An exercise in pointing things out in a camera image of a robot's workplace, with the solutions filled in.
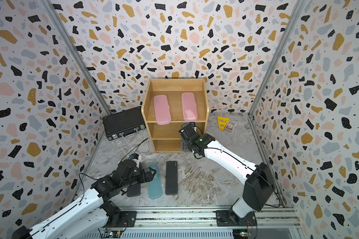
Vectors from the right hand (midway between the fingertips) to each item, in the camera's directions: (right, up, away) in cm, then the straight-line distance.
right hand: (189, 143), depth 83 cm
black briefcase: (-48, +12, +27) cm, 56 cm away
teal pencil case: (-20, -24, +1) cm, 31 cm away
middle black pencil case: (-10, -21, +3) cm, 23 cm away
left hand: (-20, -15, -4) cm, 25 cm away
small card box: (+31, +10, +30) cm, 44 cm away
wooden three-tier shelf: (-10, +21, -2) cm, 24 cm away
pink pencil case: (-14, +18, -5) cm, 24 cm away
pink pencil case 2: (0, +21, 0) cm, 21 cm away
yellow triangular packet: (+26, +13, +34) cm, 45 cm away
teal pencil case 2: (-2, -1, -9) cm, 9 cm away
